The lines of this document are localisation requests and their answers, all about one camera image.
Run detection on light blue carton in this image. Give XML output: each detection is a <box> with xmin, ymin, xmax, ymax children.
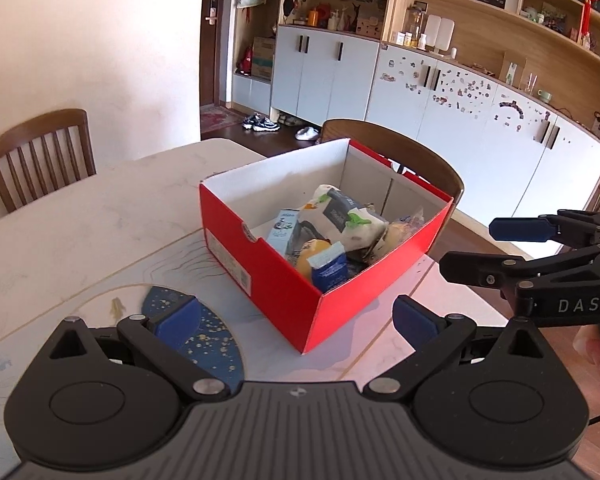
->
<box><xmin>267</xmin><ymin>208</ymin><xmax>301</xmax><ymax>256</ymax></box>

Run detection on glass dispenser jar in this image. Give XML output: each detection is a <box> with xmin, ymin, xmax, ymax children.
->
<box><xmin>405</xmin><ymin>6</ymin><xmax>426</xmax><ymax>36</ymax></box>

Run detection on brown curved-back wooden chair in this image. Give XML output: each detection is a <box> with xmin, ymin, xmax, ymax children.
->
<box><xmin>321</xmin><ymin>118</ymin><xmax>465</xmax><ymax>211</ymax></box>

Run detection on white tissue pack grey label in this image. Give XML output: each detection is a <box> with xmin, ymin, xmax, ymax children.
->
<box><xmin>297</xmin><ymin>185</ymin><xmax>388</xmax><ymax>251</ymax></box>

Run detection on brown wooden door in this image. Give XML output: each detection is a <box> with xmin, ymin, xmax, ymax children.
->
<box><xmin>200</xmin><ymin>0</ymin><xmax>228</xmax><ymax>108</ymax></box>

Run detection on kraft paper bag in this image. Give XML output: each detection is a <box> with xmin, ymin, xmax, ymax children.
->
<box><xmin>500</xmin><ymin>50</ymin><xmax>527</xmax><ymax>86</ymax></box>

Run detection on kraft storage box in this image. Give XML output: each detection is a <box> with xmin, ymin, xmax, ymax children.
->
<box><xmin>356</xmin><ymin>7</ymin><xmax>383</xmax><ymax>38</ymax></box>

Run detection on brown slatted wooden chair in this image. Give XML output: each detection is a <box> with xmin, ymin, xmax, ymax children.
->
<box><xmin>0</xmin><ymin>108</ymin><xmax>97</xmax><ymax>213</ymax></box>

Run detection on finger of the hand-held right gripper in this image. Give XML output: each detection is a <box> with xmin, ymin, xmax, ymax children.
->
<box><xmin>439</xmin><ymin>245</ymin><xmax>600</xmax><ymax>301</ymax></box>
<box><xmin>490</xmin><ymin>210</ymin><xmax>600</xmax><ymax>248</ymax></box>

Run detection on white rounded containers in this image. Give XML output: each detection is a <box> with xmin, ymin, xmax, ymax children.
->
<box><xmin>425</xmin><ymin>15</ymin><xmax>456</xmax><ymax>53</ymax></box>

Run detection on red cardboard box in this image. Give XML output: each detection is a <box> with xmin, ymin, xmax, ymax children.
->
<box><xmin>198</xmin><ymin>137</ymin><xmax>454</xmax><ymax>356</ymax></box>

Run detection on yellow spotted pig toy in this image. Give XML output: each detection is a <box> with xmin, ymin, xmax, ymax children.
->
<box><xmin>295</xmin><ymin>239</ymin><xmax>331</xmax><ymax>281</ymax></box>

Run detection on white wooden wall cabinet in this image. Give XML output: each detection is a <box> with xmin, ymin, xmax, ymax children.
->
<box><xmin>230</xmin><ymin>0</ymin><xmax>600</xmax><ymax>221</ymax></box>

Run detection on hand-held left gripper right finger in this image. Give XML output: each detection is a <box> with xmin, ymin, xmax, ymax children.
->
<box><xmin>362</xmin><ymin>294</ymin><xmax>556</xmax><ymax>403</ymax></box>

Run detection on printed cardboard carton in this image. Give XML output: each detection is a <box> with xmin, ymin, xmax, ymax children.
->
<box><xmin>251</xmin><ymin>36</ymin><xmax>276</xmax><ymax>81</ymax></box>

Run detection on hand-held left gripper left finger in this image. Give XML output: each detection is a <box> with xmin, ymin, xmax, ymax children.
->
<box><xmin>45</xmin><ymin>295</ymin><xmax>231</xmax><ymax>402</ymax></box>

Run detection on pink white snack packet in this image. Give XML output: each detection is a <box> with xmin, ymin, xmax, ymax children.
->
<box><xmin>385</xmin><ymin>207</ymin><xmax>426</xmax><ymax>248</ymax></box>

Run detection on blue packet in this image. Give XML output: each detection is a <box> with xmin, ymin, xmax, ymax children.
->
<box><xmin>307</xmin><ymin>241</ymin><xmax>351</xmax><ymax>293</ymax></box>

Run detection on white marble desktop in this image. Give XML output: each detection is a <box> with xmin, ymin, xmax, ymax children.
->
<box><xmin>0</xmin><ymin>137</ymin><xmax>526</xmax><ymax>411</ymax></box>

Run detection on red patterned rug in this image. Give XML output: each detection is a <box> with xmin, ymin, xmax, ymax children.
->
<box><xmin>200</xmin><ymin>105</ymin><xmax>246</xmax><ymax>134</ymax></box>

